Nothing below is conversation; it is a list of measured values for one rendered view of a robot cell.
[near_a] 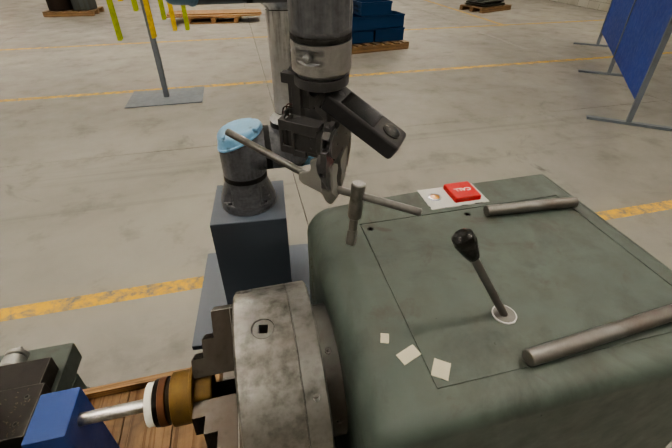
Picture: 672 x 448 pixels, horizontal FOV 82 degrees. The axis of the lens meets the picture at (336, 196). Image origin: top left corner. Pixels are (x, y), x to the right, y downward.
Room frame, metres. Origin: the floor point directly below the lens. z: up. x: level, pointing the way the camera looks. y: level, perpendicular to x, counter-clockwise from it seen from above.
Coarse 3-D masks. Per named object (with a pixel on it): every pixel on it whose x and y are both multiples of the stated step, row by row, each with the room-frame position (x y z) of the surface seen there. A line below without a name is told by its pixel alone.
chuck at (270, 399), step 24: (264, 288) 0.48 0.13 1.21; (240, 312) 0.41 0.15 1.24; (264, 312) 0.41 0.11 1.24; (288, 312) 0.41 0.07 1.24; (240, 336) 0.36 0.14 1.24; (288, 336) 0.37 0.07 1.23; (240, 360) 0.33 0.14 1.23; (264, 360) 0.33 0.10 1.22; (288, 360) 0.33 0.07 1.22; (240, 384) 0.30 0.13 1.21; (264, 384) 0.31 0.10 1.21; (288, 384) 0.31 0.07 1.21; (240, 408) 0.28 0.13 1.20; (264, 408) 0.28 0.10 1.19; (288, 408) 0.28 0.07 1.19; (264, 432) 0.26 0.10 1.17; (288, 432) 0.27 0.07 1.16
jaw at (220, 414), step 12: (228, 396) 0.35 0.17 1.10; (204, 408) 0.33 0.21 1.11; (216, 408) 0.33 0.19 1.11; (228, 408) 0.33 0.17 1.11; (192, 420) 0.31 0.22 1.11; (204, 420) 0.31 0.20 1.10; (216, 420) 0.31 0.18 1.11; (228, 420) 0.31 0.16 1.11; (204, 432) 0.29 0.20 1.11; (216, 432) 0.29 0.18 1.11; (228, 432) 0.29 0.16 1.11; (240, 432) 0.29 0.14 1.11; (216, 444) 0.28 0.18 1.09; (228, 444) 0.27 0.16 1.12; (240, 444) 0.27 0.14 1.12
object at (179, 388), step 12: (180, 372) 0.38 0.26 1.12; (156, 384) 0.36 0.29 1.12; (168, 384) 0.36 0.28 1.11; (180, 384) 0.36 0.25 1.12; (192, 384) 0.36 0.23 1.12; (204, 384) 0.36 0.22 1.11; (216, 384) 0.39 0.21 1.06; (156, 396) 0.34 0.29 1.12; (168, 396) 0.34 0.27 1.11; (180, 396) 0.34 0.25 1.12; (192, 396) 0.34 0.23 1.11; (204, 396) 0.35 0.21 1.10; (216, 396) 0.38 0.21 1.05; (156, 408) 0.33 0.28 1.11; (168, 408) 0.33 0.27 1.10; (180, 408) 0.33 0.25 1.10; (192, 408) 0.33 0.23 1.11; (156, 420) 0.32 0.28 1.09; (168, 420) 0.32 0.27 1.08; (180, 420) 0.32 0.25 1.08
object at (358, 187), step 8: (352, 184) 0.50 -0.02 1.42; (360, 184) 0.50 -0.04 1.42; (352, 192) 0.49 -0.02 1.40; (360, 192) 0.49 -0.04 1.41; (352, 200) 0.49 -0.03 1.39; (360, 200) 0.49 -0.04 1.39; (352, 208) 0.49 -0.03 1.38; (360, 208) 0.49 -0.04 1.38; (352, 216) 0.49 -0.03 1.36; (360, 216) 0.49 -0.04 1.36; (352, 224) 0.49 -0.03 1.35; (352, 232) 0.49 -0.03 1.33; (352, 240) 0.49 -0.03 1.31
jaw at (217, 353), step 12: (216, 312) 0.44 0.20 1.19; (228, 312) 0.44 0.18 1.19; (216, 324) 0.43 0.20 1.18; (228, 324) 0.43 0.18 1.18; (204, 336) 0.43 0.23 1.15; (216, 336) 0.42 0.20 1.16; (228, 336) 0.42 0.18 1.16; (204, 348) 0.40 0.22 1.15; (216, 348) 0.40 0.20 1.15; (228, 348) 0.41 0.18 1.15; (192, 360) 0.39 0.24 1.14; (204, 360) 0.39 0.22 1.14; (216, 360) 0.39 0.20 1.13; (228, 360) 0.39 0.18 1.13; (192, 372) 0.38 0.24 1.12; (204, 372) 0.38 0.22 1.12; (216, 372) 0.38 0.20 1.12
